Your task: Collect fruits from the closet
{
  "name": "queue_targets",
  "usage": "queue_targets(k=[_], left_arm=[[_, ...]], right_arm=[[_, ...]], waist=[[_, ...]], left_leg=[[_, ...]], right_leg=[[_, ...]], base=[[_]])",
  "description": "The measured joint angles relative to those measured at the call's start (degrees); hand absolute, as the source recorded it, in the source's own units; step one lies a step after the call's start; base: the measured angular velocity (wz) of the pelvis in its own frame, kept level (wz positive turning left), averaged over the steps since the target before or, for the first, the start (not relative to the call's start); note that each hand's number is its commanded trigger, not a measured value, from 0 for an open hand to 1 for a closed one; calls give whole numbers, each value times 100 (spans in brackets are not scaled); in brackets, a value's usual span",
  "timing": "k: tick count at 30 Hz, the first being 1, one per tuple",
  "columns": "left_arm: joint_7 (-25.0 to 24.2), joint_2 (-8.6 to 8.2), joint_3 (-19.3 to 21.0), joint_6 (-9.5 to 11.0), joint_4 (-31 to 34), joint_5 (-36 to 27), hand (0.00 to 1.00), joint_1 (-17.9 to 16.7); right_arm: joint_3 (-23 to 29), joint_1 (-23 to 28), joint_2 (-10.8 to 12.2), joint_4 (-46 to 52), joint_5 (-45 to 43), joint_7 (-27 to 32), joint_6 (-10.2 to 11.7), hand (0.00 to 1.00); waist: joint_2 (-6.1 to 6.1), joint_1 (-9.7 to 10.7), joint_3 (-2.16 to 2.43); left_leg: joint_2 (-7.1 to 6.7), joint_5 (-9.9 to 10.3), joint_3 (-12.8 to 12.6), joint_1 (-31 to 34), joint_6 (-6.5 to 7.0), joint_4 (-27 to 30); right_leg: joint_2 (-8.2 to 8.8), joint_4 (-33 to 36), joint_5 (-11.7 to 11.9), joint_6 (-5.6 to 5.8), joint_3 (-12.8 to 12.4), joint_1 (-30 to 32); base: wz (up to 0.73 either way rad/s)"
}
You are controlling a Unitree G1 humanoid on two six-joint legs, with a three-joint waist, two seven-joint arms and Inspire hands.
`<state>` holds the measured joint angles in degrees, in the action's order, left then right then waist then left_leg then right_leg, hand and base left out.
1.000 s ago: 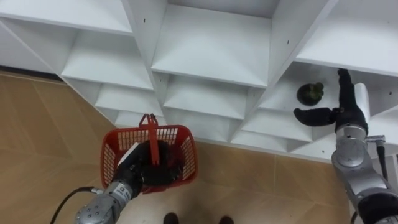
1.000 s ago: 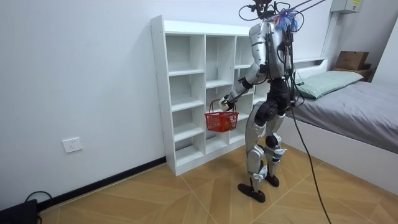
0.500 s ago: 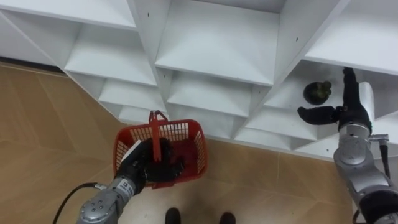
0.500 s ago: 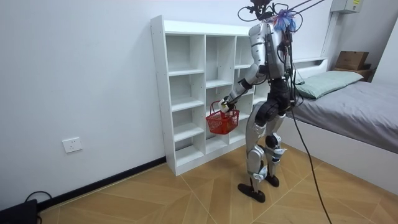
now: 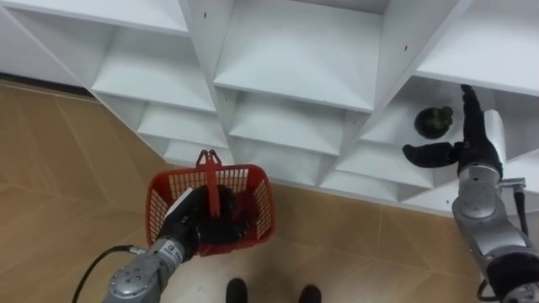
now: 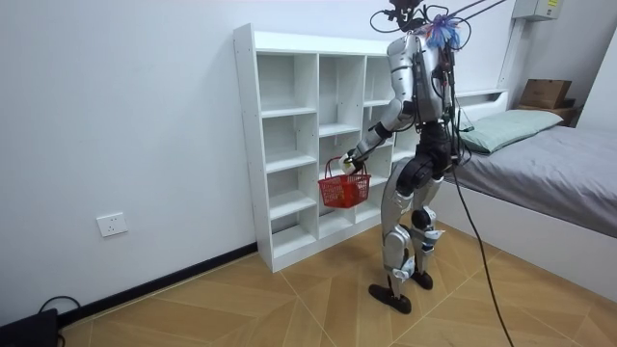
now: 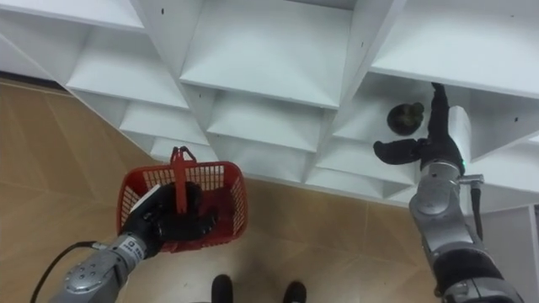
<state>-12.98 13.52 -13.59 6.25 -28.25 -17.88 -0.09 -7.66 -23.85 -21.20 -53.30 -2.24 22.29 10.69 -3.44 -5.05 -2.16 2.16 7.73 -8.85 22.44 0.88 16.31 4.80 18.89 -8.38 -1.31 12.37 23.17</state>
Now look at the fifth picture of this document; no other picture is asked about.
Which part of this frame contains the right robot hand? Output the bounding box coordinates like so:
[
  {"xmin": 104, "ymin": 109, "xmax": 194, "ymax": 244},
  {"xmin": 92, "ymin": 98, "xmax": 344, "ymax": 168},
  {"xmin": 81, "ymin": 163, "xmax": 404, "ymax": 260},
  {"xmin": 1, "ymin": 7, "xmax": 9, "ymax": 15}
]
[{"xmin": 401, "ymin": 83, "xmax": 507, "ymax": 180}]

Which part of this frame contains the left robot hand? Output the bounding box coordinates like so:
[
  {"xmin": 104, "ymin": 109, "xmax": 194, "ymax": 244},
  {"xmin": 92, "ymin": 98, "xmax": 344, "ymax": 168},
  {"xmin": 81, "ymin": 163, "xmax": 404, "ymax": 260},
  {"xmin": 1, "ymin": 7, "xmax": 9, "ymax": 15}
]
[{"xmin": 157, "ymin": 184, "xmax": 253, "ymax": 263}]

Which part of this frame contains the red plastic basket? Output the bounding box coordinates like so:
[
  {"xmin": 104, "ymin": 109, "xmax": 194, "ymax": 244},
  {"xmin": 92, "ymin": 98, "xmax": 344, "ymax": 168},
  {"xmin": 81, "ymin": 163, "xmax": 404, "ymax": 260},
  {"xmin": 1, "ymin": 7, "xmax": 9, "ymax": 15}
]
[{"xmin": 144, "ymin": 148, "xmax": 277, "ymax": 258}]

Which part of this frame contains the green plant in black pot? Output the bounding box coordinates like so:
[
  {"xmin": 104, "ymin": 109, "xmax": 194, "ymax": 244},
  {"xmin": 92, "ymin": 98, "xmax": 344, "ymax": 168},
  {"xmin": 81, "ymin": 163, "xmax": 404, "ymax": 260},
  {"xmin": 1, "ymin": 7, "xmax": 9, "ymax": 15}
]
[{"xmin": 414, "ymin": 105, "xmax": 456, "ymax": 141}]

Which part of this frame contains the white cubby shelf unit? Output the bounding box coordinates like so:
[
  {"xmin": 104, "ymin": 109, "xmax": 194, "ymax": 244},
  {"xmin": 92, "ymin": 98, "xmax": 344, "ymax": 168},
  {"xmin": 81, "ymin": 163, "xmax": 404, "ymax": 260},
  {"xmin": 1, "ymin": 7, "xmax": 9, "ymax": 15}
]
[{"xmin": 0, "ymin": 0, "xmax": 539, "ymax": 216}]

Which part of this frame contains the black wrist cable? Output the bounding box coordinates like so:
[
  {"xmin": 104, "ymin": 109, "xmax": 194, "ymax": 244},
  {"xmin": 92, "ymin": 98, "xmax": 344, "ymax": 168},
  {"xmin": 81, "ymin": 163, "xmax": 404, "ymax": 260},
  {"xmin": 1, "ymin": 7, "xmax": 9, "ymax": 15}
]
[
  {"xmin": 71, "ymin": 244, "xmax": 149, "ymax": 303},
  {"xmin": 475, "ymin": 177, "xmax": 530, "ymax": 303}
]

